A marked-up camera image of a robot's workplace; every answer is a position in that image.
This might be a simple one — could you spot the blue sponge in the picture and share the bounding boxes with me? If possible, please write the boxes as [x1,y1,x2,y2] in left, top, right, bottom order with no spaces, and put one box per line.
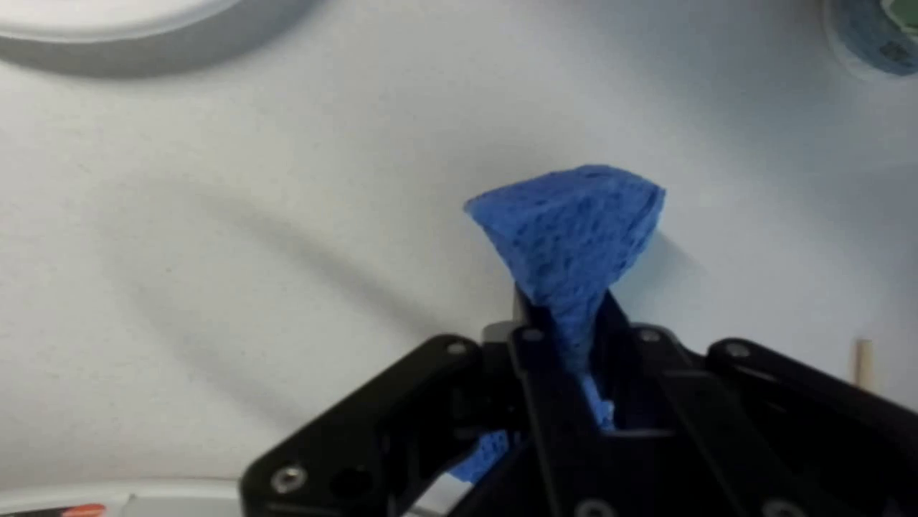
[463,162,669,486]

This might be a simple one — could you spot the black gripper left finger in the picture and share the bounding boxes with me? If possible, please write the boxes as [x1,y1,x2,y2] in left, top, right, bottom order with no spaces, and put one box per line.
[239,284,620,517]

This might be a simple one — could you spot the white plate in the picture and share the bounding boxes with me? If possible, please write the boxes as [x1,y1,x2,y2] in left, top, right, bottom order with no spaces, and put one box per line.
[0,0,323,82]

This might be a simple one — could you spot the small wooden stick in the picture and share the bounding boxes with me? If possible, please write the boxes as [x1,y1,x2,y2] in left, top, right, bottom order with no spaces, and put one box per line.
[853,336,876,390]

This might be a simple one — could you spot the patterned paper cup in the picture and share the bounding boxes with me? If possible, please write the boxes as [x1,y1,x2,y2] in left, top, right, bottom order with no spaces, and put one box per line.
[825,0,918,82]

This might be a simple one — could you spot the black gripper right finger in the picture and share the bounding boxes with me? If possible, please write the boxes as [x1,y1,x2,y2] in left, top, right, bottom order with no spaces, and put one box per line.
[592,288,918,517]

